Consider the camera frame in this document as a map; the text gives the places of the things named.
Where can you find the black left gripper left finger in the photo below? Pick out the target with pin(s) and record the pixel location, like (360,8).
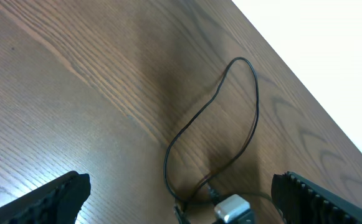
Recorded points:
(58,201)

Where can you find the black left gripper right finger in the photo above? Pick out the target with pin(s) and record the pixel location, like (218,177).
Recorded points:
(301,201)

